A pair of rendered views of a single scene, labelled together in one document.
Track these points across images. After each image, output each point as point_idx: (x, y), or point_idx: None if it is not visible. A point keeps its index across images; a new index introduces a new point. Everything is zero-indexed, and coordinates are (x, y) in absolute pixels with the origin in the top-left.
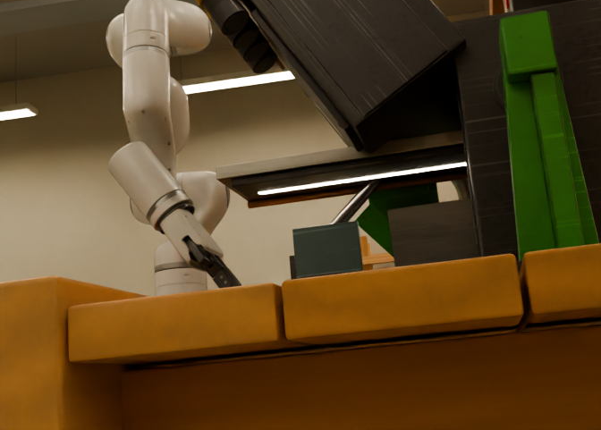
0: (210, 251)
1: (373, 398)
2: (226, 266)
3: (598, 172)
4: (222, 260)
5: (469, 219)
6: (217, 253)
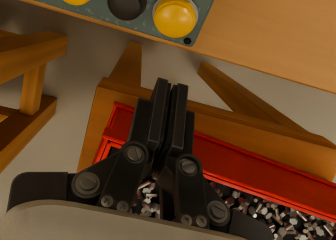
0: (234, 235)
1: None
2: (123, 153)
3: None
4: (105, 186)
5: None
6: (143, 218)
